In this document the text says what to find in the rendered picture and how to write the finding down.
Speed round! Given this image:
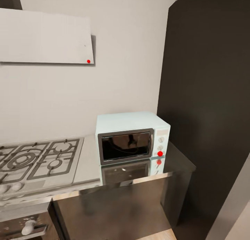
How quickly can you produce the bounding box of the microwave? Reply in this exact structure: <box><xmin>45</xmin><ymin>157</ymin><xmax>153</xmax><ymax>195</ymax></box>
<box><xmin>95</xmin><ymin>111</ymin><xmax>170</xmax><ymax>166</ymax></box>

